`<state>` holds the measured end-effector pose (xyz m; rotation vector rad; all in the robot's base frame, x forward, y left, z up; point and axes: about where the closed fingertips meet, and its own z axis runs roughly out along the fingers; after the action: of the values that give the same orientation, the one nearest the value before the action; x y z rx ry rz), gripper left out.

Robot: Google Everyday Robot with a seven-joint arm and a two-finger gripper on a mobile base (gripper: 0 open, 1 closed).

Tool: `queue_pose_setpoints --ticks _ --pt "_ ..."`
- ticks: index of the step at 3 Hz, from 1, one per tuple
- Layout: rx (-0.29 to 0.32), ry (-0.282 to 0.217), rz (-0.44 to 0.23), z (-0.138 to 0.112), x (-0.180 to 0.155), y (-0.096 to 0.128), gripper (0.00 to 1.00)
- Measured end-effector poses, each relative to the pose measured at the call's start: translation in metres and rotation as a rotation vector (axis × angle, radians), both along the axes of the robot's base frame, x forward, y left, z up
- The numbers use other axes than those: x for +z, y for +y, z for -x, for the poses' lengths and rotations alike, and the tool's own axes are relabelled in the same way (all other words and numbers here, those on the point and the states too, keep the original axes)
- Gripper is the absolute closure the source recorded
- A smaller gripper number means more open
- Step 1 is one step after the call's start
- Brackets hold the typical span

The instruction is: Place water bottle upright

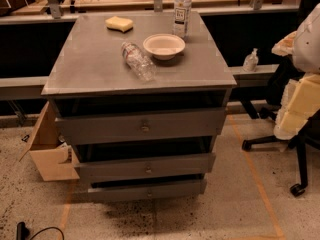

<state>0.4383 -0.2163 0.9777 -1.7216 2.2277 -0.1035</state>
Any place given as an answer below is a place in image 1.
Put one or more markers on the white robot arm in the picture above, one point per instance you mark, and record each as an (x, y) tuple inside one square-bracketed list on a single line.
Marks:
[(306, 46)]

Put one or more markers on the yellow sponge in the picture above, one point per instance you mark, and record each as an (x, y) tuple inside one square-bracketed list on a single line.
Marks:
[(118, 23)]

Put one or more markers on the open cardboard box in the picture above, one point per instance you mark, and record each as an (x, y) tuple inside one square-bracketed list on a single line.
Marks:
[(54, 159)]

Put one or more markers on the upright labelled water bottle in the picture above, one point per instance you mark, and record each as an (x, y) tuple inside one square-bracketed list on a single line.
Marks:
[(182, 9)]

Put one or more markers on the bottom grey drawer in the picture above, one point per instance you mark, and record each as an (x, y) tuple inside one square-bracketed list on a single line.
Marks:
[(169, 189)]

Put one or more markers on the small clear pump bottle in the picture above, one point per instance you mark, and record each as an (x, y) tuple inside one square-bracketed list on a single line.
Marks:
[(251, 61)]

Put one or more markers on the black office chair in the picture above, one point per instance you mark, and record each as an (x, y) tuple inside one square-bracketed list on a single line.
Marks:
[(309, 134)]

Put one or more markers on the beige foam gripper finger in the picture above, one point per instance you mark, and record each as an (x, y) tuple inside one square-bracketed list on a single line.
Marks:
[(285, 46), (300, 101)]

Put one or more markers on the white paper bowl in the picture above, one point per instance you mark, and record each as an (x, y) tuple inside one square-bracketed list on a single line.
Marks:
[(163, 46)]

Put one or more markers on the grey drawer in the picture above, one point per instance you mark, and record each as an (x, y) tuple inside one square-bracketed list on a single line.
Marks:
[(169, 189), (142, 126), (143, 168)]

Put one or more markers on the clear crushed plastic water bottle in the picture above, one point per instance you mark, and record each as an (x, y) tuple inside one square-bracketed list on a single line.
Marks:
[(138, 61)]

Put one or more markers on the grey drawer cabinet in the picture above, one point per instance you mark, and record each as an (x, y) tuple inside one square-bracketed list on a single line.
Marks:
[(91, 78)]

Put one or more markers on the middle grey drawer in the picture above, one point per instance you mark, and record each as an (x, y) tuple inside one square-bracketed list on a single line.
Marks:
[(143, 168)]

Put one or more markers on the top grey drawer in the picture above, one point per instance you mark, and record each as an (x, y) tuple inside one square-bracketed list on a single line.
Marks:
[(142, 126)]

